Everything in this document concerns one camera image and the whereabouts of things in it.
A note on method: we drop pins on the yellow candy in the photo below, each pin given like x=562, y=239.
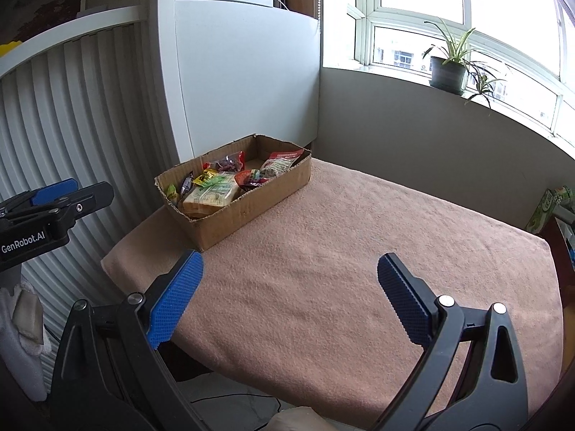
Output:
x=207, y=177

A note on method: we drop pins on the maroon snack packet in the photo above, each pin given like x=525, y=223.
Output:
x=187, y=184

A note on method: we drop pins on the yellow object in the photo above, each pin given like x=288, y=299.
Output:
x=10, y=48

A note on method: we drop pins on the pale green candy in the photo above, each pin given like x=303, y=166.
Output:
x=172, y=193

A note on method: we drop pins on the yellow green cracker pack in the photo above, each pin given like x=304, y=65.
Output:
x=211, y=197

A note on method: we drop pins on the red white snack packet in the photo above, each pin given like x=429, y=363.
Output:
x=280, y=164

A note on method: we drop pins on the green gift bag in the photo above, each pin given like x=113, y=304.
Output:
x=543, y=211

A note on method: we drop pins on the brown cardboard box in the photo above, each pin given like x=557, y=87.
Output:
x=251, y=215

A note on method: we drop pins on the person's left hand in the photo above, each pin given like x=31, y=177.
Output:
x=22, y=350

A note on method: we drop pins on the white ribbed panel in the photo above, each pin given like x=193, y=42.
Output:
x=90, y=121

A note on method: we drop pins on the pink blanket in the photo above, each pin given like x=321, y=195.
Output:
x=337, y=242

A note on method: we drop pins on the dark patterned wall hanging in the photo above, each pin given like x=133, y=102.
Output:
x=40, y=4

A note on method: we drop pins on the white cabinet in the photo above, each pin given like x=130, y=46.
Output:
x=242, y=67

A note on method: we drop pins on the red wooden box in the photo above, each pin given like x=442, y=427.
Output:
x=567, y=251

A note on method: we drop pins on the clear red-top date packet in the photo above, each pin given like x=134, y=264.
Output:
x=230, y=161

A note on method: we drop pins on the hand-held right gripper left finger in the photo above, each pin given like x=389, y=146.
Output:
x=175, y=301

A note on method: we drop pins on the dark blue chocolate bar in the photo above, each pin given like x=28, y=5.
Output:
x=258, y=183

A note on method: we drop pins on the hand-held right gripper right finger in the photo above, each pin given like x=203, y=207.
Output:
x=406, y=301

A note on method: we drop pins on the potted spider plant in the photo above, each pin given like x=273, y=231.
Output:
x=447, y=74

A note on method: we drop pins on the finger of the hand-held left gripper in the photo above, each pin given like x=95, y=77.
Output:
x=90, y=200
x=56, y=191

